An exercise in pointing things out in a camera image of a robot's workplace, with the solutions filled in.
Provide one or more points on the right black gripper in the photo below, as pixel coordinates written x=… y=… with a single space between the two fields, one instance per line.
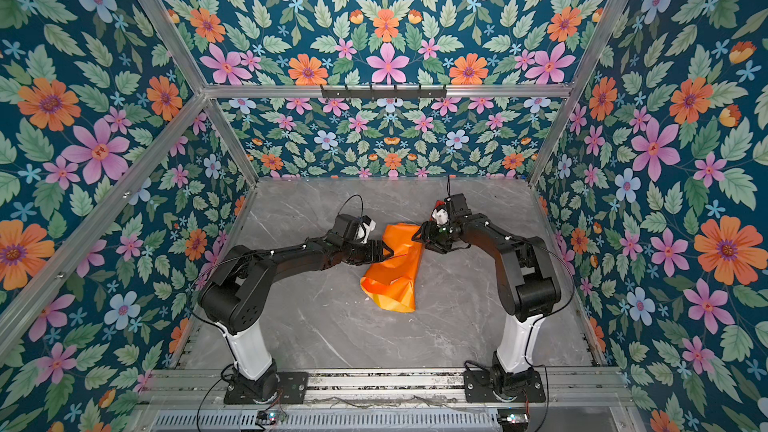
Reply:
x=429 y=235

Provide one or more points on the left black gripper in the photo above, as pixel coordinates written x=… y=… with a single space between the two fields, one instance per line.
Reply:
x=377 y=254

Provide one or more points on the yellow orange wrapping paper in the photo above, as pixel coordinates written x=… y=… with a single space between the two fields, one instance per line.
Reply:
x=391 y=284

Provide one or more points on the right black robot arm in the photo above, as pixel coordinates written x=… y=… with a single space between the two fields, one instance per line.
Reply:
x=527 y=285

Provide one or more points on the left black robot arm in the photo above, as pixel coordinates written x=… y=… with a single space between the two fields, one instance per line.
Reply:
x=236 y=293

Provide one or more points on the right small circuit board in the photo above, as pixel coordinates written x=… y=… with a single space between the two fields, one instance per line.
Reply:
x=513 y=421

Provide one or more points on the small circuit board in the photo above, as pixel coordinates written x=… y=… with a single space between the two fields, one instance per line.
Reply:
x=513 y=421
x=270 y=418

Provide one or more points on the left small circuit board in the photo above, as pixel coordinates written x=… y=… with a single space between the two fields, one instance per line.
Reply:
x=270 y=418

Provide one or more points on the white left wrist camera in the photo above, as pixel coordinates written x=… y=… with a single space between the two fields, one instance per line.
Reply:
x=365 y=226

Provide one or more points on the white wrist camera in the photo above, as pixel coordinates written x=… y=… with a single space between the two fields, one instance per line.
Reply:
x=440 y=215
x=365 y=226

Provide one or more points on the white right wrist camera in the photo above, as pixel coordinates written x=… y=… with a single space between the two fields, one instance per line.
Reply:
x=440 y=215

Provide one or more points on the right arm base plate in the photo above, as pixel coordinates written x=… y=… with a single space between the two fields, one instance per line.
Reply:
x=485 y=384

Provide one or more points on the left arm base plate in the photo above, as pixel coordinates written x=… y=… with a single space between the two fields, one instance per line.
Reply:
x=286 y=388

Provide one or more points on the black hook rail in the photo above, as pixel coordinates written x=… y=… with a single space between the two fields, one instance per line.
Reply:
x=371 y=92

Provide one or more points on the white slotted cable duct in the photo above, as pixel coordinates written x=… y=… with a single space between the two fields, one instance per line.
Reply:
x=330 y=420

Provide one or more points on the aluminium mounting rail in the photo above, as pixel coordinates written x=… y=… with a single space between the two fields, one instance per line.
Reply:
x=565 y=386

